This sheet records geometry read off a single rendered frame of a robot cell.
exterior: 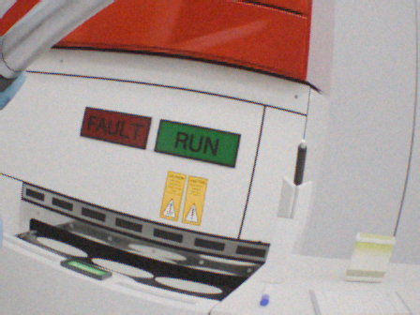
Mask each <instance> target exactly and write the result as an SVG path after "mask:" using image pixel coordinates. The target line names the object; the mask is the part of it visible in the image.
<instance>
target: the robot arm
mask: <svg viewBox="0 0 420 315"><path fill-rule="evenodd" d="M16 1H17V0H0V19H1V18H2V16H4V14H5V13H6V12H7V11H8V10H9V8H10V7H11V6H12V5H13V4H14V3H15V2H16ZM114 1H116V0H41V1H40V2H39V3H38V4H36V5H35V6H34V7H33V8H31V9H30V11H28V13H26V14H25V15H24V16H23V17H22V18H21V19H20V20H19V21H18V22H17V23H15V24H14V25H13V26H12V28H10V29H9V30H8V31H7V32H6V33H5V34H4V35H3V36H2V37H1V35H0V111H2V110H3V109H4V108H6V106H7V105H8V104H9V102H10V101H11V100H12V99H13V98H14V96H15V95H16V94H18V91H19V90H20V88H21V87H22V86H23V84H24V82H25V80H26V74H27V73H26V71H25V69H26V68H28V67H29V66H31V65H32V64H33V63H34V62H35V61H36V60H37V59H38V58H39V57H40V56H41V55H42V54H44V53H45V52H46V51H48V50H49V49H50V48H51V47H52V46H53V45H54V44H56V43H57V42H58V41H59V40H60V39H61V38H63V37H65V36H66V35H67V34H69V33H70V32H71V31H73V30H74V29H75V28H76V27H78V26H79V25H80V24H82V23H84V22H85V21H86V20H87V19H89V18H90V17H92V16H93V15H95V14H96V13H98V12H99V11H101V10H102V9H103V8H105V7H106V6H108V5H109V4H111V3H112V2H114ZM3 229H4V228H3V219H2V214H1V209H0V250H1V247H2V244H3V237H4V236H3V234H4V233H3Z"/></svg>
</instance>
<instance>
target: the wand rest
mask: <svg viewBox="0 0 420 315"><path fill-rule="evenodd" d="M295 187H296V191H295ZM311 189H312V182H311V181H308V182H306V183H304V184H302V185H299V186H296V185H295V184H294V183H293V182H292V181H291V180H290V179H289V178H288V177H287V176H286V177H283V179H282V185H281V192H280V199H279V207H278V210H277V220H276V228H275V229H274V233H273V238H272V243H271V247H269V251H268V255H267V260H266V263H265V264H264V268H263V272H262V277H261V280H260V281H263V282H266V281H267V282H271V283H273V282H275V283H282V282H283V280H284V278H285V274H286V270H287V268H288V266H289V262H290V258H291V256H292V254H293V246H294V243H295V241H296V238H298V235H299V234H300V233H302V232H303V230H304V229H305V224H306V217H307V212H308V206H309V201H310V194H311ZM294 195H295V198H294ZM293 201H294V204H293ZM291 214H292V217H291Z"/></svg>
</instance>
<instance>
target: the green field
mask: <svg viewBox="0 0 420 315"><path fill-rule="evenodd" d="M237 140H238V137H236V136H231V134H226V133H221V132H215V131H211V130H206V129H200V128H195V127H186V126H181V125H176V124H172V123H167V122H162V126H160V132H159V136H158V141H157V150H160V151H164V152H169V153H175V154H179V155H184V156H190V157H195V158H204V159H209V160H214V161H219V162H224V163H228V164H233V161H234V156H235V149H236V145H237Z"/></svg>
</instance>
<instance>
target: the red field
mask: <svg viewBox="0 0 420 315"><path fill-rule="evenodd" d="M147 125H149V120H148V119H143V118H139V117H134V116H130V115H122V114H117V113H113V112H111V113H108V112H102V111H94V110H90V109H87V110H86V113H85V117H84V123H83V127H82V134H84V135H88V136H92V137H96V136H97V137H100V138H104V139H107V140H112V141H116V142H120V143H128V144H133V145H137V146H141V147H143V145H144V139H145V134H146V130H147Z"/></svg>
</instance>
